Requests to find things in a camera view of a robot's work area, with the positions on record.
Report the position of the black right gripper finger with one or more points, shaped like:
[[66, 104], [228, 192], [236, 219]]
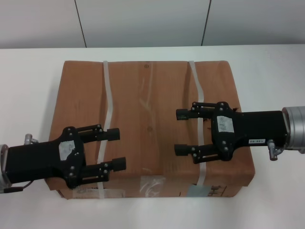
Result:
[[182, 150]]

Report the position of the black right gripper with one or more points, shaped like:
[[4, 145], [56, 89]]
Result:
[[257, 124]]

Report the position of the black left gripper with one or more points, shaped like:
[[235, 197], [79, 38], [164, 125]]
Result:
[[43, 159]]

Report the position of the brown cardboard box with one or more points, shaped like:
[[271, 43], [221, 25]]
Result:
[[147, 95]]

